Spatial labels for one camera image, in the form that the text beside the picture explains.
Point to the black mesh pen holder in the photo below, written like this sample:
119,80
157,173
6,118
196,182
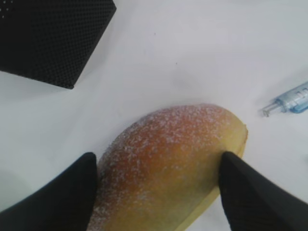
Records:
51,41

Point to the white pen with grey grip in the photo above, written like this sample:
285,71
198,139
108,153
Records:
293,101

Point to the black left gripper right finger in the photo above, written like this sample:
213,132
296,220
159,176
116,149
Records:
253,203

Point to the sugared bread roll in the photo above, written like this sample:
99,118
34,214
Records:
161,173

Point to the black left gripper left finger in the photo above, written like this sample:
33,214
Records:
64,204

